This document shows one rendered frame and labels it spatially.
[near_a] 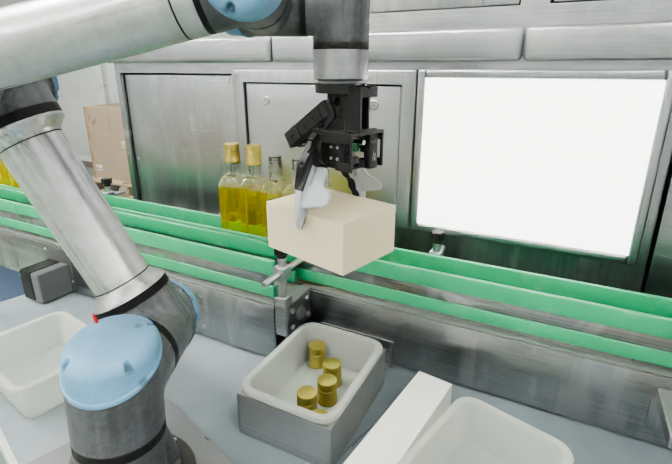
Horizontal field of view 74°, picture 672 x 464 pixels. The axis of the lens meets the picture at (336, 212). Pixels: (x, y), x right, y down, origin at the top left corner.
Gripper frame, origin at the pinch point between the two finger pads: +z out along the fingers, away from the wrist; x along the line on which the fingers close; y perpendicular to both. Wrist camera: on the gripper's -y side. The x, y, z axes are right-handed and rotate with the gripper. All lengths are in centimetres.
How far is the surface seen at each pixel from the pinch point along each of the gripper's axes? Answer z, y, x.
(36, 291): 32, -78, -25
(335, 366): 28.9, -0.4, 1.9
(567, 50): -25, 19, 40
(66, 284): 33, -78, -18
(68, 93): 16, -642, 167
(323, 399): 31.8, 1.5, -3.2
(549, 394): 31.1, 29.6, 23.4
